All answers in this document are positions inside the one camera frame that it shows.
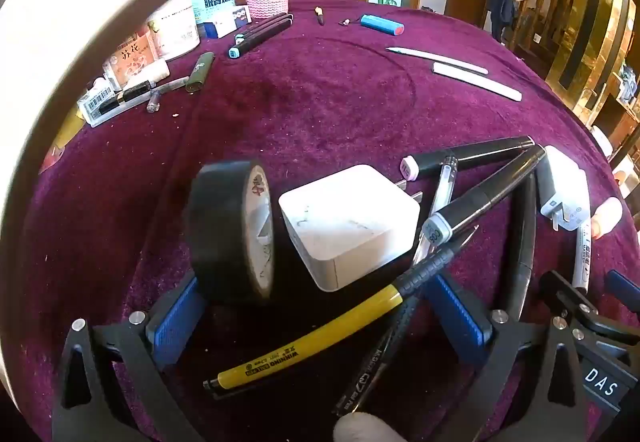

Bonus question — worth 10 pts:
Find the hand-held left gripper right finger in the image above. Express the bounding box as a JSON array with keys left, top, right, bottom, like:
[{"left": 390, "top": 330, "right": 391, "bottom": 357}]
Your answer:
[{"left": 425, "top": 272, "right": 588, "bottom": 442}]

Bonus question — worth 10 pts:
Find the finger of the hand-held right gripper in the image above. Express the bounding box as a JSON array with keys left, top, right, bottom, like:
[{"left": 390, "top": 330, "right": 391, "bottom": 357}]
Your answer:
[
  {"left": 606, "top": 269, "right": 640, "bottom": 297},
  {"left": 537, "top": 271, "right": 640, "bottom": 353}
]

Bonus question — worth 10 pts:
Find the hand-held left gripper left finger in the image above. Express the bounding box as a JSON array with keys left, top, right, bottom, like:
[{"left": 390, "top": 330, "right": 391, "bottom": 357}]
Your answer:
[{"left": 50, "top": 275, "right": 208, "bottom": 442}]

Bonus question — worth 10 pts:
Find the thick black pen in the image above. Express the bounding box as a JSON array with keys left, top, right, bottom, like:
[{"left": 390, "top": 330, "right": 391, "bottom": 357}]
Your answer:
[{"left": 502, "top": 171, "right": 538, "bottom": 320}]

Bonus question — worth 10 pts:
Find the black gel pen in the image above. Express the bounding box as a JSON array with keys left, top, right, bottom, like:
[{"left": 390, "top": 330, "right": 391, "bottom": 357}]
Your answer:
[{"left": 334, "top": 292, "right": 421, "bottom": 419}]

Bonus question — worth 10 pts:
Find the black tape roll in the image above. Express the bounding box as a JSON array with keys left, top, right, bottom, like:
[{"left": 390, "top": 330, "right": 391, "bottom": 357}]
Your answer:
[{"left": 189, "top": 160, "right": 277, "bottom": 305}]

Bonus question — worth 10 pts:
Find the white charger with prongs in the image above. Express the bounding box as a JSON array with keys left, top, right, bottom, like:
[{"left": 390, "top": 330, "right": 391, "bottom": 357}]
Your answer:
[{"left": 537, "top": 145, "right": 592, "bottom": 233}]

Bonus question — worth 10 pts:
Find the black marker grey cap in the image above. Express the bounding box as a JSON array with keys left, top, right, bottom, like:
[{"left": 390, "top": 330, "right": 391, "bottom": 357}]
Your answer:
[{"left": 422, "top": 145, "right": 547, "bottom": 248}]

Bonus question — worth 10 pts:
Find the yellow and black pen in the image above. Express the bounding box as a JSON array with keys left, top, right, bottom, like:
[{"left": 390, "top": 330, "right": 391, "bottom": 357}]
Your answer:
[{"left": 202, "top": 225, "right": 480, "bottom": 400}]

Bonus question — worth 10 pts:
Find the clear gel pen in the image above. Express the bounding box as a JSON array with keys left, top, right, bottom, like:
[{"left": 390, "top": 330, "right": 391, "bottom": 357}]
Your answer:
[{"left": 411, "top": 155, "right": 458, "bottom": 265}]

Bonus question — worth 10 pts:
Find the white cube charger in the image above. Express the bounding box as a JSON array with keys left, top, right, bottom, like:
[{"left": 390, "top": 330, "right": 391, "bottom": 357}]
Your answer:
[{"left": 278, "top": 165, "right": 425, "bottom": 292}]

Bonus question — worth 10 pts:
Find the black marker red cap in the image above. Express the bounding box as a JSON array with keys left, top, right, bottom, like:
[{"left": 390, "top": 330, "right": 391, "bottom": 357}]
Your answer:
[{"left": 400, "top": 135, "right": 537, "bottom": 181}]

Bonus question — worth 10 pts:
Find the person's right hand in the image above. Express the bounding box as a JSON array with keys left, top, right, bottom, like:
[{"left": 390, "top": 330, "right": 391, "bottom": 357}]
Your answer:
[{"left": 590, "top": 197, "right": 625, "bottom": 239}]

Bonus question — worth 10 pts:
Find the person's left hand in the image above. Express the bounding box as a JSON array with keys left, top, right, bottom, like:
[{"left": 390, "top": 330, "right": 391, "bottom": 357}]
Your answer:
[{"left": 332, "top": 412, "right": 401, "bottom": 442}]

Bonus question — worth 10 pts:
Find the clear plastic pen case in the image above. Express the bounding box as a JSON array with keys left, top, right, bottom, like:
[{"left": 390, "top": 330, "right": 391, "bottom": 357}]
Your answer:
[{"left": 77, "top": 81, "right": 151, "bottom": 128}]

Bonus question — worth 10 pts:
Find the transparent pen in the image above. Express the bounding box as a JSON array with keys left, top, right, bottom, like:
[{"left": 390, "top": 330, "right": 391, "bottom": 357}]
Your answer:
[{"left": 146, "top": 77, "right": 189, "bottom": 113}]

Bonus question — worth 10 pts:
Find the black and gold pen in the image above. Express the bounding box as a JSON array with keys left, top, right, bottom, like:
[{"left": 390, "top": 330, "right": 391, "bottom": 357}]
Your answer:
[{"left": 100, "top": 80, "right": 154, "bottom": 115}]

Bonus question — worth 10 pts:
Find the white knife sheath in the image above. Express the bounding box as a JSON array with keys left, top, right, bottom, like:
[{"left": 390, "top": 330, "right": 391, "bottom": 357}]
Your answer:
[{"left": 432, "top": 62, "right": 523, "bottom": 102}]

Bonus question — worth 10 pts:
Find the purple velvet tablecloth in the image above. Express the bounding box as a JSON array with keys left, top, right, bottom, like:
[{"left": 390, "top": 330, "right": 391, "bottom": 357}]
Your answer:
[{"left": 20, "top": 0, "right": 640, "bottom": 442}]

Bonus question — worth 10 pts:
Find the white eraser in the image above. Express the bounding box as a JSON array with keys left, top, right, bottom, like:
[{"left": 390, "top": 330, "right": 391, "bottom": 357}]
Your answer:
[{"left": 122, "top": 60, "right": 170, "bottom": 91}]

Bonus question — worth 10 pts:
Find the golden pillar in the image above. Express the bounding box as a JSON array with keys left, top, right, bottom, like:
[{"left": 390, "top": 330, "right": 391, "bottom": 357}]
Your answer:
[{"left": 544, "top": 0, "right": 632, "bottom": 99}]

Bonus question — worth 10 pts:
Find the white knife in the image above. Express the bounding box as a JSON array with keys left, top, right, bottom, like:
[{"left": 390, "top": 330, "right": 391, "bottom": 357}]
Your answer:
[{"left": 386, "top": 46, "right": 489, "bottom": 74}]

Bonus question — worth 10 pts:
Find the orange and white packet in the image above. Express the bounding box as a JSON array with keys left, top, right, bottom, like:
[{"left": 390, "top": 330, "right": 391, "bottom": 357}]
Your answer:
[{"left": 102, "top": 29, "right": 157, "bottom": 91}]

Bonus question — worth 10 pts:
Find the wooden stair railing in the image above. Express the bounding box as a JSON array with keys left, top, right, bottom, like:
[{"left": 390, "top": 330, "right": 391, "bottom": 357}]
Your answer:
[{"left": 514, "top": 0, "right": 577, "bottom": 50}]

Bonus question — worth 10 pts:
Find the white round container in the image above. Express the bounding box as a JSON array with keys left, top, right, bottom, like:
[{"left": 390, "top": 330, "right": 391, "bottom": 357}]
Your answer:
[{"left": 147, "top": 0, "right": 201, "bottom": 62}]

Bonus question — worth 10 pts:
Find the black marker teal cap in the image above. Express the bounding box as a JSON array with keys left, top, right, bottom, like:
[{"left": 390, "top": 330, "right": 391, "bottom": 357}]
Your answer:
[
  {"left": 235, "top": 15, "right": 294, "bottom": 48},
  {"left": 236, "top": 12, "right": 292, "bottom": 43},
  {"left": 228, "top": 19, "right": 295, "bottom": 60}
]

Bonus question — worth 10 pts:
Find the blue battery with red end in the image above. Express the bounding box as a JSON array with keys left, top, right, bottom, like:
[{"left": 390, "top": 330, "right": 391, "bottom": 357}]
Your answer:
[{"left": 360, "top": 14, "right": 405, "bottom": 37}]

